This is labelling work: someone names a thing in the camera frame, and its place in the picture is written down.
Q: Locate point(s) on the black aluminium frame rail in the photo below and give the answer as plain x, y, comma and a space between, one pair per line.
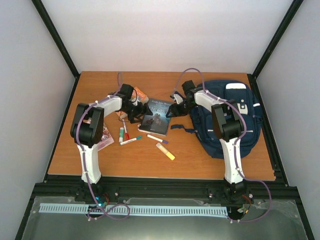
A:
117, 189

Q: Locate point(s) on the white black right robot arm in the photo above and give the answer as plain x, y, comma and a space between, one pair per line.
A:
227, 124

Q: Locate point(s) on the black right frame post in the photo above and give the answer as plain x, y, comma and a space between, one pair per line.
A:
277, 36

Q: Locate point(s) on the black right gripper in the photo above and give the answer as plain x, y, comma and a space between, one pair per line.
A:
175, 111

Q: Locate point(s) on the orange green paperback book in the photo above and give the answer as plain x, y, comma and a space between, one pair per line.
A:
136, 91

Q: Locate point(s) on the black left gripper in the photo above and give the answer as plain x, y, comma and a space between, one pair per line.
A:
141, 111

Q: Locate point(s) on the green white glue stick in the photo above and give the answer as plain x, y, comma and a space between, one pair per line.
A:
121, 135

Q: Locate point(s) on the purple capped white marker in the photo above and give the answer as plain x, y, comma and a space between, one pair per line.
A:
157, 139

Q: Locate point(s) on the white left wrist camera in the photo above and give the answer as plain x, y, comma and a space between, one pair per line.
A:
135, 100

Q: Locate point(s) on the yellow highlighter pen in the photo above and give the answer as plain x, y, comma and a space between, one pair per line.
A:
165, 151

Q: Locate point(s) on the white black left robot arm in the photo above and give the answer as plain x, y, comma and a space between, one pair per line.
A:
87, 126

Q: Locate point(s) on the red capped white marker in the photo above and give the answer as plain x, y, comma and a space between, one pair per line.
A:
125, 129

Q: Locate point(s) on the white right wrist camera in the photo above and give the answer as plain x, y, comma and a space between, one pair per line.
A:
177, 97

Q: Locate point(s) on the light blue slotted cable duct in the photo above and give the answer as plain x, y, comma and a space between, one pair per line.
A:
135, 210

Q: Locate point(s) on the pink illustrated paperback book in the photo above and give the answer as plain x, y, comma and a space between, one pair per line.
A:
106, 139

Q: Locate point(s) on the black frame post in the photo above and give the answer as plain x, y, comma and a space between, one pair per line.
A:
277, 36
50, 26

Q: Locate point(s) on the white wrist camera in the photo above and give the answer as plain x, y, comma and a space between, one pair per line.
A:
177, 97
135, 100

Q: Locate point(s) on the black left frame post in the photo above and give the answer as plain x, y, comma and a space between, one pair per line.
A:
50, 26

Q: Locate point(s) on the green capped white marker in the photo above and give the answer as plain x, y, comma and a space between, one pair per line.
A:
130, 140

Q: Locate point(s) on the dark blue Wuthering Heights book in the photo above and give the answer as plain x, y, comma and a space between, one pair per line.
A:
157, 123

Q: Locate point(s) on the navy blue student backpack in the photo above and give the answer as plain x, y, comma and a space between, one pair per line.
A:
248, 105

